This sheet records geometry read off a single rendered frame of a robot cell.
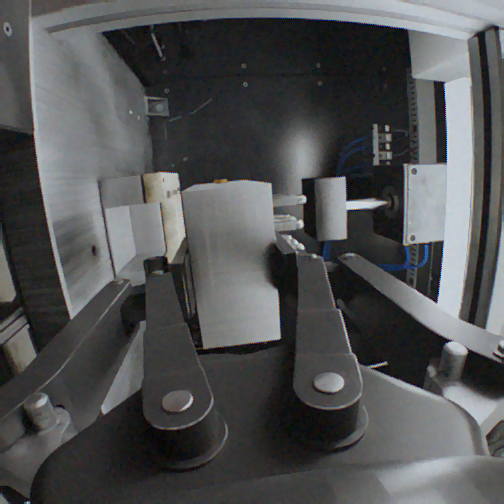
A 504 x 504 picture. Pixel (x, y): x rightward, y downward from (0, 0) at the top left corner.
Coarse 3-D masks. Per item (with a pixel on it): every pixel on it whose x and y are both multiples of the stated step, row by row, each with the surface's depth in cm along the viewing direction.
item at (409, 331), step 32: (352, 256) 14; (384, 288) 10; (352, 320) 13; (384, 320) 10; (416, 320) 8; (448, 320) 8; (384, 352) 10; (416, 352) 8; (480, 352) 6; (416, 384) 8
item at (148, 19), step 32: (32, 0) 15; (64, 0) 15; (96, 0) 16; (128, 0) 16; (160, 0) 17; (192, 0) 18; (224, 0) 18; (256, 0) 18; (288, 0) 19; (320, 0) 19; (352, 0) 18; (384, 0) 18; (416, 0) 18; (448, 0) 18; (64, 32) 18; (96, 32) 20; (448, 32) 22
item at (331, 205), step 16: (304, 192) 45; (320, 192) 39; (336, 192) 40; (304, 208) 45; (320, 208) 40; (336, 208) 40; (352, 208) 43; (368, 208) 43; (384, 208) 44; (304, 224) 46; (320, 224) 40; (336, 224) 41; (320, 240) 41
